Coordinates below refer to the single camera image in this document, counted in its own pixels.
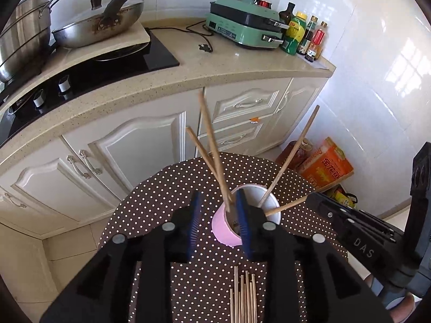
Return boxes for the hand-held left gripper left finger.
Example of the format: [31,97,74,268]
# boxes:
[40,190,203,323]

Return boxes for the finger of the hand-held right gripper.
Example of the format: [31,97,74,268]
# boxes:
[350,209,397,243]
[308,192,378,235]

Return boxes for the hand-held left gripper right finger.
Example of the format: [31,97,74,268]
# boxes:
[234,188,394,323]

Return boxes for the pink cylindrical cup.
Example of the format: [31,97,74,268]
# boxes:
[211,183,281,247]

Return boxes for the wooden chopstick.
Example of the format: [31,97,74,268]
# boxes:
[186,126,233,212]
[265,195,310,216]
[198,89,233,211]
[258,105,320,208]

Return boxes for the row of wooden chopsticks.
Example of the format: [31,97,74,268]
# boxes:
[230,266,258,323]

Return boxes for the person's right hand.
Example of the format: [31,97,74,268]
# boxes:
[365,272,420,323]

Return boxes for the brown polka-dot tablecloth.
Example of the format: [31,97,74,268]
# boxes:
[98,151,349,323]

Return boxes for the orange rice bag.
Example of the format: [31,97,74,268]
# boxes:
[296,137,354,192]

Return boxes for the large cooking oil jug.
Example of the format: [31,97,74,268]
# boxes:
[275,138,314,172]

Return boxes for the white kitchen base cabinets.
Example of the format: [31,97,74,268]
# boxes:
[0,76,329,239]

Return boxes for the beige stone countertop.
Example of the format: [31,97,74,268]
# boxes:
[0,17,337,175]

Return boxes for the black glass stove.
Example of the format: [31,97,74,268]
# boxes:
[0,29,180,145]

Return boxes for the red-label sauce bottle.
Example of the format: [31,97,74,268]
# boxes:
[311,21,329,58]

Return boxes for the dark soy sauce bottle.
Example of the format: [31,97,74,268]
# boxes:
[298,15,319,56]

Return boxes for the shallow steel pan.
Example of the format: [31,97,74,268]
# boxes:
[92,43,149,62]

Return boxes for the green and yellow bottle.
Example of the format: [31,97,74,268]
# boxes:
[281,11,308,55]

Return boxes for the green electric cooker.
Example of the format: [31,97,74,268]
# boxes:
[205,0,290,50]

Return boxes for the dark olive oil bottle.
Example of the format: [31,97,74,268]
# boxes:
[279,2,297,29]

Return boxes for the steel steamer pot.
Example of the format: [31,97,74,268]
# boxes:
[0,0,63,85]

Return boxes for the black power cord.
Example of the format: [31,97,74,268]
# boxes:
[145,20,214,54]

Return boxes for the steel wok with black handle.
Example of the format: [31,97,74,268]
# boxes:
[52,0,149,48]

